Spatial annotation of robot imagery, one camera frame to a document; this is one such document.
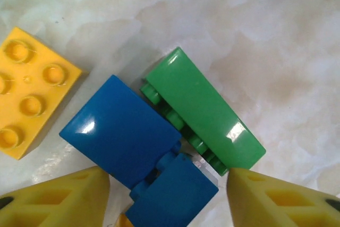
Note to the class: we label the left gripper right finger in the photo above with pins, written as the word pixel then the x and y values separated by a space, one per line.
pixel 279 205

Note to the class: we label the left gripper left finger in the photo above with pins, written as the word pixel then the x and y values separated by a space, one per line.
pixel 47 203

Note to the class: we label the large blue lego brick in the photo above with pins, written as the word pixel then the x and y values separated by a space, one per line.
pixel 119 126

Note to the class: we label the long yellow lego brick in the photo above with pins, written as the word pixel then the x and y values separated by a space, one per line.
pixel 34 83

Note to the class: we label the long green lego brick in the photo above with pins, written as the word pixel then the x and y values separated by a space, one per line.
pixel 202 104

